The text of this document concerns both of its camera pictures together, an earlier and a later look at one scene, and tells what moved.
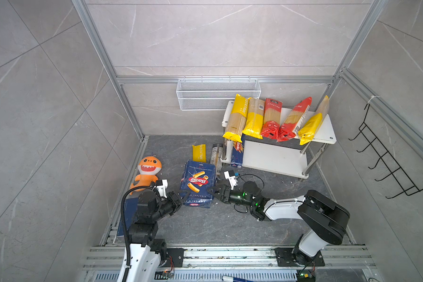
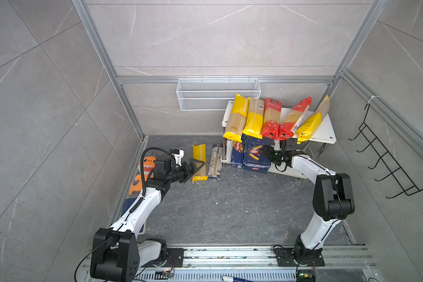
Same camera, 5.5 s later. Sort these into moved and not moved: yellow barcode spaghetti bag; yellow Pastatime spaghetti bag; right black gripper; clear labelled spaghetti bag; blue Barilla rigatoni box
Moved: right black gripper; blue Barilla rigatoni box
Not moved: yellow Pastatime spaghetti bag; yellow barcode spaghetti bag; clear labelled spaghetti bag
